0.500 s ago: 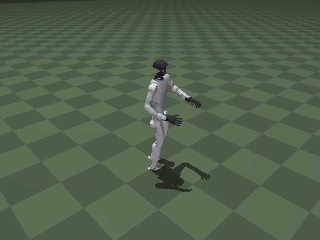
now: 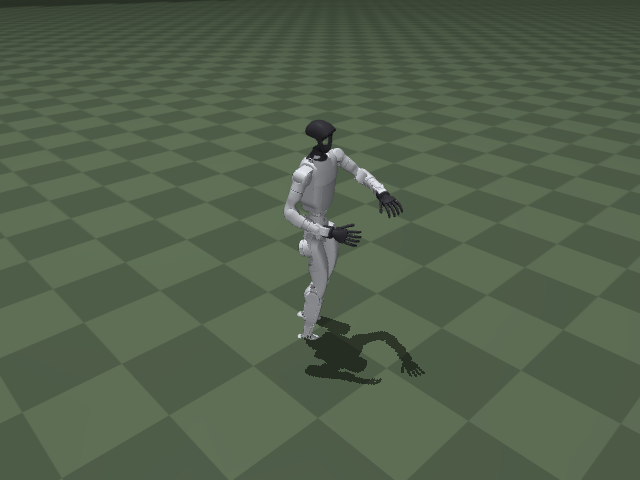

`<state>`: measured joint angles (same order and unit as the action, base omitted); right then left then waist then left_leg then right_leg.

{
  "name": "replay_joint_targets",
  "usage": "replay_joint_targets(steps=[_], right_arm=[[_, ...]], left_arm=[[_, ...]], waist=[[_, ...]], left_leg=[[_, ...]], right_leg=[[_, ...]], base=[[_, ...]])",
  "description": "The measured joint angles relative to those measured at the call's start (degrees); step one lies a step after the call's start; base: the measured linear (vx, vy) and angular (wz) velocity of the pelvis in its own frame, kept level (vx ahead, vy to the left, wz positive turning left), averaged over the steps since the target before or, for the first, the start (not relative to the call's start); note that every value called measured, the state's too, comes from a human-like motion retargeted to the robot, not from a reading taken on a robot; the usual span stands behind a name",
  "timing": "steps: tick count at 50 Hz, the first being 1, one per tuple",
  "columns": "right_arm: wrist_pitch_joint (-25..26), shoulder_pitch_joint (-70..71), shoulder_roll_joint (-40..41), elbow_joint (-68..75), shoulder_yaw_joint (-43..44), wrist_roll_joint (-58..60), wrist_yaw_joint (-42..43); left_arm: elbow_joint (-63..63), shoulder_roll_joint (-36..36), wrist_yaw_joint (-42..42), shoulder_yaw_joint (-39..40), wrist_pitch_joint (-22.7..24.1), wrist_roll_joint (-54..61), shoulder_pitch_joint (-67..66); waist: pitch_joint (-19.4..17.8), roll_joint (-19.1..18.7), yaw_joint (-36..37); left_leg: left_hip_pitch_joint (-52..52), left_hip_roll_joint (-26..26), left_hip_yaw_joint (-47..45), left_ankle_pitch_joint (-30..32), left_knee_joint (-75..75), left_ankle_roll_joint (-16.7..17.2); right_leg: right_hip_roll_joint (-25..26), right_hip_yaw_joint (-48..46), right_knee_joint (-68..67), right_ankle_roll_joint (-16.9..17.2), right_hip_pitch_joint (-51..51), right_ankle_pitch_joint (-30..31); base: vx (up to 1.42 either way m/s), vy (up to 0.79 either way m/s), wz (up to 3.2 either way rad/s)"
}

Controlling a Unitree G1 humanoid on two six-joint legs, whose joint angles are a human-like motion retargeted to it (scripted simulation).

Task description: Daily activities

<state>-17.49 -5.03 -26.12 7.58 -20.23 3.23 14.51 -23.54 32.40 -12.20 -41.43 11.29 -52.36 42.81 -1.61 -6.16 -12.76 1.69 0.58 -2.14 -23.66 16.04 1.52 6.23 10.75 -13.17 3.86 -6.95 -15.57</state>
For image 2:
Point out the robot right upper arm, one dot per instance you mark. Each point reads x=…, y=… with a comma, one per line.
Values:
x=300, y=180

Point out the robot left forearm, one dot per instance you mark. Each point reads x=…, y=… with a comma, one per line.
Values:
x=371, y=182

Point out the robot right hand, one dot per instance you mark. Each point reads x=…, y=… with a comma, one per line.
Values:
x=340, y=234

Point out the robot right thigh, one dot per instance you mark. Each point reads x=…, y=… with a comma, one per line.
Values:
x=318, y=264

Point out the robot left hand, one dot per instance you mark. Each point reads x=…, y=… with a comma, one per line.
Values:
x=387, y=200

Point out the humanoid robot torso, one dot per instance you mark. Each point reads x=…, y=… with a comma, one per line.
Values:
x=318, y=195

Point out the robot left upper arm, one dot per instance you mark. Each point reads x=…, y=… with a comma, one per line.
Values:
x=349, y=165

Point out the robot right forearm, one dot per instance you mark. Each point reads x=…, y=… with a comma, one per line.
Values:
x=301, y=221

